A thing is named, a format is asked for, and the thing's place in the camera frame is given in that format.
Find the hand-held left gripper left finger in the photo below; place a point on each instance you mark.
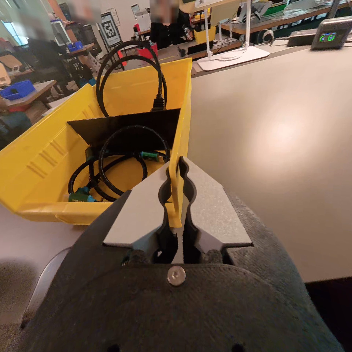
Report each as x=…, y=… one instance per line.
x=134, y=217

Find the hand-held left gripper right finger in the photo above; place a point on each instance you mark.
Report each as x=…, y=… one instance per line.
x=220, y=217

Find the black square HDMI hub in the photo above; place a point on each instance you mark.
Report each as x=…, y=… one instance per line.
x=159, y=103

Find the black bin divider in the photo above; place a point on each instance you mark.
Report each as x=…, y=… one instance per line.
x=123, y=129

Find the white base lamp stand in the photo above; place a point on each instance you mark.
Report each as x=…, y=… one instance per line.
x=233, y=57

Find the red plastic bin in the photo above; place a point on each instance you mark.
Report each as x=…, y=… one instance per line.
x=148, y=52

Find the blue plastic bin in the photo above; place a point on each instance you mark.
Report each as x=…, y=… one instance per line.
x=19, y=90
x=74, y=46

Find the small yellow bin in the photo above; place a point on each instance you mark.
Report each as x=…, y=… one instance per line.
x=205, y=35

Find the framed fiducial marker sign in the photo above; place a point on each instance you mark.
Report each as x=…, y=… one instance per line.
x=110, y=30

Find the black power adapter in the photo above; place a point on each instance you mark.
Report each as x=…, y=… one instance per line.
x=299, y=40

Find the wooden work table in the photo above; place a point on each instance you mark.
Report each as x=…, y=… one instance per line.
x=275, y=22

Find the beige folding panel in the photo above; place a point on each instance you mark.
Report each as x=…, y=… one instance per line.
x=224, y=13

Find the black power bank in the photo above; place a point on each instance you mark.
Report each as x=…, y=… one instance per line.
x=330, y=35

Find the beige framed black panel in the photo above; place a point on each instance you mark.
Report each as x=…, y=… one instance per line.
x=192, y=4

